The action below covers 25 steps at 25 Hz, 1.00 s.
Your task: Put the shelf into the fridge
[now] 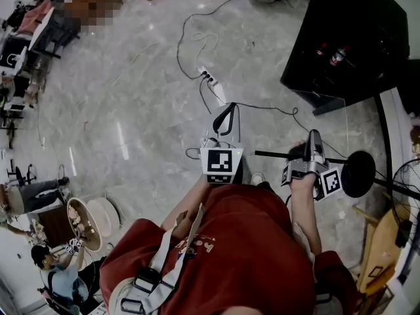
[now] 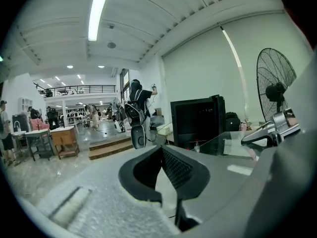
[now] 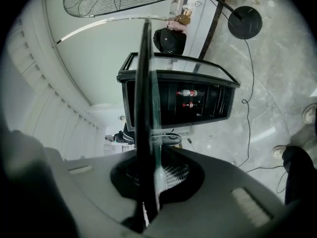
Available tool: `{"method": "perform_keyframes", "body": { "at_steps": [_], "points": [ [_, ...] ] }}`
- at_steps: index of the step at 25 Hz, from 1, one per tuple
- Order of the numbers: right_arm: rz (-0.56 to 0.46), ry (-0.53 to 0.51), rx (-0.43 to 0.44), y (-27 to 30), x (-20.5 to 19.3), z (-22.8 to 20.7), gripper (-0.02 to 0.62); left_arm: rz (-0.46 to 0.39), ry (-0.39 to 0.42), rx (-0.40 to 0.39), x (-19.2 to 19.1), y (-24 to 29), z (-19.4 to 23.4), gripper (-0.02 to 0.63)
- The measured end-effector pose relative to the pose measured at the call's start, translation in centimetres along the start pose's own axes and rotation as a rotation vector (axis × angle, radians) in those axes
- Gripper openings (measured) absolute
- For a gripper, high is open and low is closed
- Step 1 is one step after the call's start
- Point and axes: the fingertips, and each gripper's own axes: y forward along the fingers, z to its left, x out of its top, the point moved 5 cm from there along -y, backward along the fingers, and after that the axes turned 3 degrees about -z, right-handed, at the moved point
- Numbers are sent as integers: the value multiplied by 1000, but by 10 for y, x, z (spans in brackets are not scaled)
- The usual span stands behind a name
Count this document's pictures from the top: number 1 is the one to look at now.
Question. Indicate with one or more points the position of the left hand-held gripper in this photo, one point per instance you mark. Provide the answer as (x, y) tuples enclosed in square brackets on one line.
[(221, 162)]

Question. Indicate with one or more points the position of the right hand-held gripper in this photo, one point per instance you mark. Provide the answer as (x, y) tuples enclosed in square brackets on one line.
[(303, 166)]

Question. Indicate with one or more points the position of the person's left forearm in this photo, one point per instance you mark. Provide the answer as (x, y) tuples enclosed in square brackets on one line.
[(187, 202)]

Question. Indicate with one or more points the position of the person's right forearm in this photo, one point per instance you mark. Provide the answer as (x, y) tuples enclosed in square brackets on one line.
[(305, 208)]

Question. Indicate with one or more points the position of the black metal cabinet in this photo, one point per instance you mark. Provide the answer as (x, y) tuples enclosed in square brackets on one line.
[(361, 18)]

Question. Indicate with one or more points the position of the person's right hand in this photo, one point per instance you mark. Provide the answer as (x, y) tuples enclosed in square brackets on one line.
[(298, 144)]

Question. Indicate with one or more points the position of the white power strip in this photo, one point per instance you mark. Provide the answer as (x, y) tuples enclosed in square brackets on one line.
[(208, 75)]

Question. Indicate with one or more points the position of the black round stand base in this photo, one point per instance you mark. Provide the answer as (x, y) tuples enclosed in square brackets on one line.
[(359, 176)]

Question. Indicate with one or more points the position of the person's black trousers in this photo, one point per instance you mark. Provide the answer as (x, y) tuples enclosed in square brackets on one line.
[(237, 176)]

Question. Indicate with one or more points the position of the person's white shoe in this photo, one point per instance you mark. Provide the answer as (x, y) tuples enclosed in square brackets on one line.
[(258, 178)]

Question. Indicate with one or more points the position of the red label drink bottle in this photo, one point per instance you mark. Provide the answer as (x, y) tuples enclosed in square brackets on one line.
[(321, 49), (339, 56)]

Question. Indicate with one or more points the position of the black box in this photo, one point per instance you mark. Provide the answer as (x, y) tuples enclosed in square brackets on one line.
[(403, 235)]

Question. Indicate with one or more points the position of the person's red shirt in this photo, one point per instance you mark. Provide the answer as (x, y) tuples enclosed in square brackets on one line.
[(236, 254)]

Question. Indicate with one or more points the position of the round wooden tub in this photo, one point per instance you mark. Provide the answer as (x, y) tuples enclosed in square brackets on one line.
[(106, 218)]

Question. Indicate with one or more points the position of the pink plush toy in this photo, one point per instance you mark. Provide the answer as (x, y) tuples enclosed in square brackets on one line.
[(77, 217), (86, 234)]

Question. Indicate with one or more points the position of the black metal rack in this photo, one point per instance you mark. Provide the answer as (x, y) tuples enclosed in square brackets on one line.
[(55, 34)]

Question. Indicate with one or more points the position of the dark brown wooden cabinet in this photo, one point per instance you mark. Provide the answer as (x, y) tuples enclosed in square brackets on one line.
[(54, 222)]

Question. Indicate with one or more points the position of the pink cloth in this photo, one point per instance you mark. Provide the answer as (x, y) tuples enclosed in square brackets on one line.
[(34, 16)]

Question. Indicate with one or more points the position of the black and white sign board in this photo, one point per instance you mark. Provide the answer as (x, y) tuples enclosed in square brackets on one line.
[(11, 56)]

